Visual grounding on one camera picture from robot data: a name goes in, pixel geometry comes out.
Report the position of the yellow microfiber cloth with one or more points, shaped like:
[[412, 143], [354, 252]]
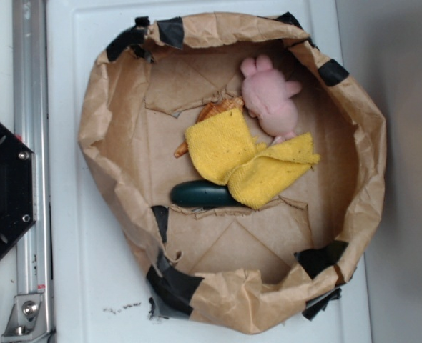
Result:
[[224, 152]]

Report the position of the dark green oval object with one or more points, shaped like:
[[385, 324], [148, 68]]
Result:
[[202, 193]]

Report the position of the brown paper bag bin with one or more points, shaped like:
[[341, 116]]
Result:
[[235, 267]]

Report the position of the pink plush pig toy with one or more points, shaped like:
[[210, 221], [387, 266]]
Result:
[[268, 97]]

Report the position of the aluminium extrusion rail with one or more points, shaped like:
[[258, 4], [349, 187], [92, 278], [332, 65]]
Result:
[[33, 251]]

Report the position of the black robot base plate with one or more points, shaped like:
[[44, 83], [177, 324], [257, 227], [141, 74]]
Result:
[[16, 190]]

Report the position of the metal corner bracket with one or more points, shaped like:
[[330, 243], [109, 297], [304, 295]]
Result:
[[27, 321]]

